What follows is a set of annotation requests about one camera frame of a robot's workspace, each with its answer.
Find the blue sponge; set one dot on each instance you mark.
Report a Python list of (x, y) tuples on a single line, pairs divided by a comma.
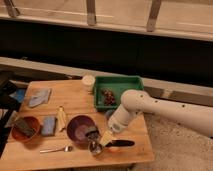
[(49, 124)]

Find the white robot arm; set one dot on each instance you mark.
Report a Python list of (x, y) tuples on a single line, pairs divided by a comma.
[(134, 102)]

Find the dark sponge in orange bowl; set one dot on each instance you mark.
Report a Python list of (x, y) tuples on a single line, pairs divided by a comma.
[(23, 127)]

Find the green plastic tray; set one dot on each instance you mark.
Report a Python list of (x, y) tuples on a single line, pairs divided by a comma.
[(117, 85)]

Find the purple bowl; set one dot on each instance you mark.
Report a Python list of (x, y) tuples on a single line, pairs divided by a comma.
[(77, 127)]

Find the red grapes bunch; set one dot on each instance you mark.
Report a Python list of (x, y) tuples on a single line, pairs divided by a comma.
[(109, 98)]

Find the metal cup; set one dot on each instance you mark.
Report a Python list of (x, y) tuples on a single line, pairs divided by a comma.
[(95, 148)]

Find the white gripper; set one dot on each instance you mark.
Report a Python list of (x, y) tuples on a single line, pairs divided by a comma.
[(107, 137)]

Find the white cup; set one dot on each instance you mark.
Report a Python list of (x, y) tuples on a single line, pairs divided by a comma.
[(88, 82)]

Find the black spatula orange base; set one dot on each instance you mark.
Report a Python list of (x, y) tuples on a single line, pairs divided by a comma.
[(114, 145)]

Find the orange bowl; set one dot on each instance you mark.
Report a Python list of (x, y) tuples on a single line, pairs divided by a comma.
[(19, 136)]

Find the black equipment at left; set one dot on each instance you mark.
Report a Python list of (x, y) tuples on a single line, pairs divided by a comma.
[(6, 102)]

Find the grey blue cloth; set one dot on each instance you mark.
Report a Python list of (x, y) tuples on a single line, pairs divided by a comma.
[(40, 97)]

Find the metal spoon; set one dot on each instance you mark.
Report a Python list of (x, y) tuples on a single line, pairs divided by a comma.
[(64, 149)]

